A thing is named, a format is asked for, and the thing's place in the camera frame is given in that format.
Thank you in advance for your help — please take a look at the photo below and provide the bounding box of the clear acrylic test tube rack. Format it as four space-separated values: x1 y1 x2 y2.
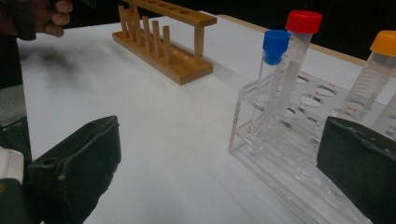
228 72 389 224

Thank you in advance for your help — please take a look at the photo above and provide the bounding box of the blue cap test tube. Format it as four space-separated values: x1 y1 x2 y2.
248 29 292 157

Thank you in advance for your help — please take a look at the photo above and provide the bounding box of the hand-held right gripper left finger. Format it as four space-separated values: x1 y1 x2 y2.
27 115 122 224

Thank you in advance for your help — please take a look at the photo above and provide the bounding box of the red cap test tube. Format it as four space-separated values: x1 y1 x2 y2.
270 9 323 125

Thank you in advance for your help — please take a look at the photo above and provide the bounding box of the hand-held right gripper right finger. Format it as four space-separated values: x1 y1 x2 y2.
317 116 396 224

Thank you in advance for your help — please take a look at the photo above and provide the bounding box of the white table sheet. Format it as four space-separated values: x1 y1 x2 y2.
17 10 396 224

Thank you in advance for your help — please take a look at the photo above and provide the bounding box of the orange cap test tube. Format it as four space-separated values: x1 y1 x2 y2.
334 30 396 124

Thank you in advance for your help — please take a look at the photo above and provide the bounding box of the wooden test tube rack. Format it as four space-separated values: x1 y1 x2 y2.
111 0 218 86

